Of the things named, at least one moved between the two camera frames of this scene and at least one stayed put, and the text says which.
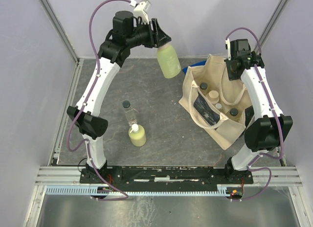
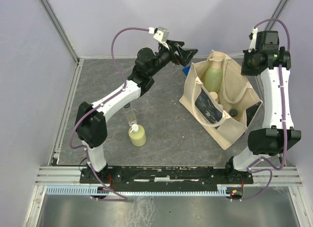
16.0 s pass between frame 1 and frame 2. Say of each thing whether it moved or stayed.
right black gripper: moved
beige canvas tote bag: stayed
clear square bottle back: stayed
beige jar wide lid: moved
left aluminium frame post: stayed
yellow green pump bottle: stayed
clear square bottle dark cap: stayed
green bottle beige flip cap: moved
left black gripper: moved
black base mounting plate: stayed
